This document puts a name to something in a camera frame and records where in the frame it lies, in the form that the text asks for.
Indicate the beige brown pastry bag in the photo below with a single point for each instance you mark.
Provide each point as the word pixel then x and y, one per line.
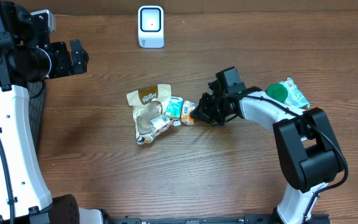
pixel 155 97

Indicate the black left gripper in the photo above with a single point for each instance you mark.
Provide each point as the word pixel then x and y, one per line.
pixel 66 66

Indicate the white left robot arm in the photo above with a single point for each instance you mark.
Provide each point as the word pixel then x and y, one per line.
pixel 28 56

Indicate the mint green wipes packet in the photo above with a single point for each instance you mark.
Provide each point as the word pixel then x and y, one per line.
pixel 295 98

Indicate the small teal tissue pack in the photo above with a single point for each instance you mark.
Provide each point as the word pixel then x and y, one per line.
pixel 174 107

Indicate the dark grey mesh basket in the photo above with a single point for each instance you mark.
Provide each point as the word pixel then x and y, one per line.
pixel 37 92

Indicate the clear red snack bag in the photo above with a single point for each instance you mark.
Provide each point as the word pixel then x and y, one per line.
pixel 155 127

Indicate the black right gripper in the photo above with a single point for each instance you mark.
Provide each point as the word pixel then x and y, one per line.
pixel 204 112

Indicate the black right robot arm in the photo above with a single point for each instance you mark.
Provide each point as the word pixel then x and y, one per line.
pixel 309 154

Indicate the small orange box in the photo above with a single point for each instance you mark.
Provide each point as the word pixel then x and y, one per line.
pixel 186 110

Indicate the green lidded jar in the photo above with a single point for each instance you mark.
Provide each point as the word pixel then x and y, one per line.
pixel 277 92

